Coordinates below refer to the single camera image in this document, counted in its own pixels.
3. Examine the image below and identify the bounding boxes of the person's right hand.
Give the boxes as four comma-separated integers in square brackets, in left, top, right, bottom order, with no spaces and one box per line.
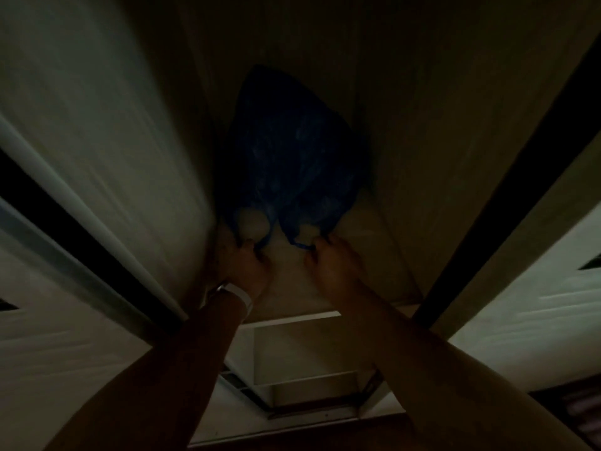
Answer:
[304,232,368,308]

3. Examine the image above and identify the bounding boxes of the white wardrobe shelf board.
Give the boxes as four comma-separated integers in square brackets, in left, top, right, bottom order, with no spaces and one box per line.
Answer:
[218,194,423,324]

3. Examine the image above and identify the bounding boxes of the person's left hand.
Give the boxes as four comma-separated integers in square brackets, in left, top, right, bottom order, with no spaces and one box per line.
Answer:
[215,229,277,302]

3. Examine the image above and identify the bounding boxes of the white band smartwatch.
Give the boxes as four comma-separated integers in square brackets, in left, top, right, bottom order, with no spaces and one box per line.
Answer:
[208,282,254,320]

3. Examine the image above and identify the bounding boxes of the stuffed dark blue plastic bag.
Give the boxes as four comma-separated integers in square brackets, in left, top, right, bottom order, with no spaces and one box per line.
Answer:
[230,64,365,252]

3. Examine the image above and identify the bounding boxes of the person's left forearm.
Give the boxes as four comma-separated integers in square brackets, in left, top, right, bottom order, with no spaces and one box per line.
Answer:
[44,295,249,451]

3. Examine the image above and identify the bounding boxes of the person's right forearm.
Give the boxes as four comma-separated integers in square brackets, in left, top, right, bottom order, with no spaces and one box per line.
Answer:
[340,288,592,451]

